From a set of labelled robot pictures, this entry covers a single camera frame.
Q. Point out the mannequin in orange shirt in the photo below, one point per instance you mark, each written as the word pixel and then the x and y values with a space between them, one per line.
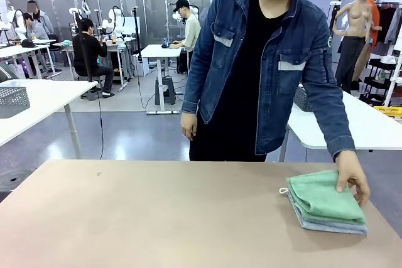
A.
pixel 373 10

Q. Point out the person's left hand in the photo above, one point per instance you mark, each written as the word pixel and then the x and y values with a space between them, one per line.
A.
pixel 351 167

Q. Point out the long white desk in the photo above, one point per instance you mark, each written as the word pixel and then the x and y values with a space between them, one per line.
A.
pixel 22 51

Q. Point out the mint green towel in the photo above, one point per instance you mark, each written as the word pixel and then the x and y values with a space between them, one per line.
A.
pixel 320 196

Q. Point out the white rectangular table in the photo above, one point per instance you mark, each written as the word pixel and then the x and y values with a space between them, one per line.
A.
pixel 56 92
pixel 370 123

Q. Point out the white metal rack frame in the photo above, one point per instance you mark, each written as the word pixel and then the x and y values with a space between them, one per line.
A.
pixel 396 73

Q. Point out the black baseball cap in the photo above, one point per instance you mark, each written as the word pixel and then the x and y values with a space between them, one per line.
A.
pixel 28 43

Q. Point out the person's right hand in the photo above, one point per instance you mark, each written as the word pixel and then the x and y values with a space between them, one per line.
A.
pixel 189 125

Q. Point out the white computer tower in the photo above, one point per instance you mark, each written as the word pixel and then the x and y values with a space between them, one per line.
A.
pixel 141 65

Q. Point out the teal crumpled cloth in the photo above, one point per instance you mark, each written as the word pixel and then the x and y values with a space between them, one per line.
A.
pixel 67 43

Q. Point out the black shelf cart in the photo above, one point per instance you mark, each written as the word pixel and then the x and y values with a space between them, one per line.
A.
pixel 377 83

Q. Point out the white workbench desk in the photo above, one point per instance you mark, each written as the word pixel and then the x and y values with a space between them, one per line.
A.
pixel 121 48

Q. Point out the grey hanging garment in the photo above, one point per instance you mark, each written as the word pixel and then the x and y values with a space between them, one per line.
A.
pixel 397 26

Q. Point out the person in beige shirt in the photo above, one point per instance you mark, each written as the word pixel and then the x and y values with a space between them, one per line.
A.
pixel 191 29

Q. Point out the black tripod with white head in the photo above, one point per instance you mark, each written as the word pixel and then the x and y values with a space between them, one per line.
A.
pixel 335 3

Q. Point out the yellow plastic crate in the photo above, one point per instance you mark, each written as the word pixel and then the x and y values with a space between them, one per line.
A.
pixel 389 112

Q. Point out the standing person in grey jacket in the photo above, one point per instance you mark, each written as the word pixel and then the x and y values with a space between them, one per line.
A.
pixel 45 21

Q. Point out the seated person in grey top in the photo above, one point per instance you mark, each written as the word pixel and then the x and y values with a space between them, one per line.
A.
pixel 36 31

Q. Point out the light blue towel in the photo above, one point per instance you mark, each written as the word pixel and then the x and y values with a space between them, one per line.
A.
pixel 333 225

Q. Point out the person's right forearm denim sleeve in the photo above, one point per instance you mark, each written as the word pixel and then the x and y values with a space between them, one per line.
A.
pixel 191 98

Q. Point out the white standing desk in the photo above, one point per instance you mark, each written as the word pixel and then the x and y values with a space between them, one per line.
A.
pixel 161 51

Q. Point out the black hanging garment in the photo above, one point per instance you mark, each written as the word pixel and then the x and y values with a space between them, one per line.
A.
pixel 386 23

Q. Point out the black camera pole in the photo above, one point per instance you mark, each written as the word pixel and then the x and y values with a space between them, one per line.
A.
pixel 136 35

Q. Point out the seated person in black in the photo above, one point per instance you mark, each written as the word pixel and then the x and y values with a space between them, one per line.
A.
pixel 88 51

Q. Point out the person in denim jacket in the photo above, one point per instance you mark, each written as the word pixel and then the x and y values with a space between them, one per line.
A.
pixel 251 76

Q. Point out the orange drink cup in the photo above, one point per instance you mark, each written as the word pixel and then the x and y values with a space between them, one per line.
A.
pixel 113 39

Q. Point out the dark grey mesh basket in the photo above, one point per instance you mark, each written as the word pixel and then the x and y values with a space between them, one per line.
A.
pixel 303 101

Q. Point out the clear plastic container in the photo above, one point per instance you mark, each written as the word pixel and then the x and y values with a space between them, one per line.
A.
pixel 12 83

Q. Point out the light grey mesh basket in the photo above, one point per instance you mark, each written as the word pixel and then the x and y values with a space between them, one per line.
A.
pixel 14 100

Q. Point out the person's left forearm denim sleeve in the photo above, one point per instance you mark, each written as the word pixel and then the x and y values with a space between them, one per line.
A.
pixel 336 130

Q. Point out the bare torso mannequin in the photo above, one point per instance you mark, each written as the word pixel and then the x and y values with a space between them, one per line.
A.
pixel 355 20

